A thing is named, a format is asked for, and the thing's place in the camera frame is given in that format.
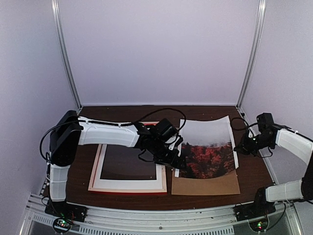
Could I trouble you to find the left aluminium corner post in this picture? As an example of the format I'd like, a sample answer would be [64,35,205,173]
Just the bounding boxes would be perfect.
[51,0,83,111]

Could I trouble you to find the red forest photo print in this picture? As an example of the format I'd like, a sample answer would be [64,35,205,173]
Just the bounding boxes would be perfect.
[174,116,239,179]

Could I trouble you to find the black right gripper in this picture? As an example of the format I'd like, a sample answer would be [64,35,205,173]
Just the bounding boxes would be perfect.
[234,133,273,156]

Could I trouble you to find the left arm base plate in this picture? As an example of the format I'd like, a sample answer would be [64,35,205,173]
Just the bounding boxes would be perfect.
[45,201,87,222]

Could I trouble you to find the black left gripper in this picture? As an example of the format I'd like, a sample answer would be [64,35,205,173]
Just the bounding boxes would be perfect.
[150,139,187,169]

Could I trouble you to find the right round led board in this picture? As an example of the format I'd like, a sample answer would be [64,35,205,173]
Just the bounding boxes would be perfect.
[249,218,269,233]

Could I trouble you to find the right aluminium corner post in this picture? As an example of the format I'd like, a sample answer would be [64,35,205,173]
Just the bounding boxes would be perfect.
[236,0,267,110]

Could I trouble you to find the aluminium corner post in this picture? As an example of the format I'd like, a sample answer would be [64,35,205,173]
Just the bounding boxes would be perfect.
[51,0,83,111]
[236,0,267,110]

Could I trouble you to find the round led board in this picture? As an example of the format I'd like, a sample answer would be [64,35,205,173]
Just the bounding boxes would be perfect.
[249,218,269,233]
[52,218,72,233]

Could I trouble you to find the brown backing board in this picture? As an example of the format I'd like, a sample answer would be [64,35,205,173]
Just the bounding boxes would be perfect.
[171,169,241,196]

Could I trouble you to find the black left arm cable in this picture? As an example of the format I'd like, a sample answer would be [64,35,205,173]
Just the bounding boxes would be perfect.
[132,108,187,138]

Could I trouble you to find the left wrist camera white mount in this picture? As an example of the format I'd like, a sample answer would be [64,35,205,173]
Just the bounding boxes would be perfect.
[169,137,183,150]

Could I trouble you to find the white photo mat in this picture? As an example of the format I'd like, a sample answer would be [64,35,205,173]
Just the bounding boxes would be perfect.
[88,144,167,194]

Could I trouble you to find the left round led board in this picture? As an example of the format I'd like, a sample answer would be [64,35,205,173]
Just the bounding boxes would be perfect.
[52,218,72,233]

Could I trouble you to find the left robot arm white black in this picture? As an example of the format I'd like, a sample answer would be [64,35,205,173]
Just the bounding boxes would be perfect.
[39,110,186,217]

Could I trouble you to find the red wooden picture frame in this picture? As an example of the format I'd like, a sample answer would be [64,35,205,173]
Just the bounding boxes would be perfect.
[82,124,167,194]

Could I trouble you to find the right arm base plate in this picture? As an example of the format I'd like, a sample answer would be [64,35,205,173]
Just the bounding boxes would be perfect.
[233,203,276,221]

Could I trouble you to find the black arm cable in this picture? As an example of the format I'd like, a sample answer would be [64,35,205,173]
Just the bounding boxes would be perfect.
[132,108,187,138]
[231,117,257,133]

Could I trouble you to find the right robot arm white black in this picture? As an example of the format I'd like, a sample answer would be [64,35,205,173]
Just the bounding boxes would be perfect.
[234,113,313,216]

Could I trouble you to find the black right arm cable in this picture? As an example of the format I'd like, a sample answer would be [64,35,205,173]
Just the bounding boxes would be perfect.
[231,117,257,133]

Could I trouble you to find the aluminium front rail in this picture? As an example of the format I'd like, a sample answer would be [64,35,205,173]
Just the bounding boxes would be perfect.
[19,193,306,235]

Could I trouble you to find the clear acrylic sheet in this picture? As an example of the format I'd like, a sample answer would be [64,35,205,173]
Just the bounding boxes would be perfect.
[100,145,157,180]

